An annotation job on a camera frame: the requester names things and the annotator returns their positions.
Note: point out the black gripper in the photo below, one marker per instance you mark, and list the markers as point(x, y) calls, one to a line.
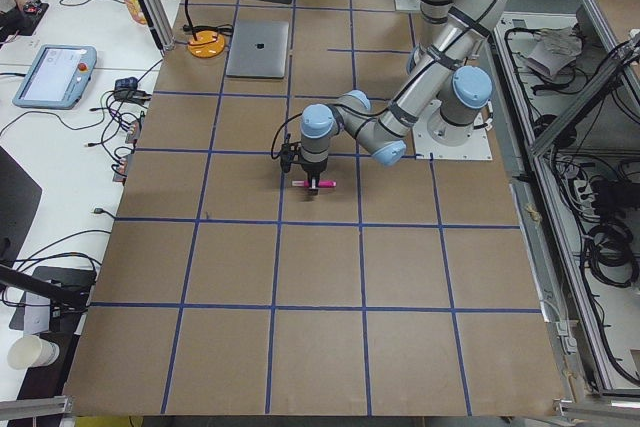
point(313, 170)

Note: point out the pink highlighter pen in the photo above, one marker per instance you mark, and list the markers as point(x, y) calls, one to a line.
point(321, 184)

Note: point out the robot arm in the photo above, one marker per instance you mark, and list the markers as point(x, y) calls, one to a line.
point(434, 66)

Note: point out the grey closed laptop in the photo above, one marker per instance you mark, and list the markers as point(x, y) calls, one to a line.
point(258, 49)

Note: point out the orange desk lamp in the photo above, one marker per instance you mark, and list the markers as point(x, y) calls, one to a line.
point(208, 33)

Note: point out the orange juice bottle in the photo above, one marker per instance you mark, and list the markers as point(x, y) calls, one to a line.
point(135, 10)

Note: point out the blue teach pendant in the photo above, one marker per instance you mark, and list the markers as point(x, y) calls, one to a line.
point(57, 77)

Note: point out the white paper cup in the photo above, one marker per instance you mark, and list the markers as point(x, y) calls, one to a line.
point(31, 351)

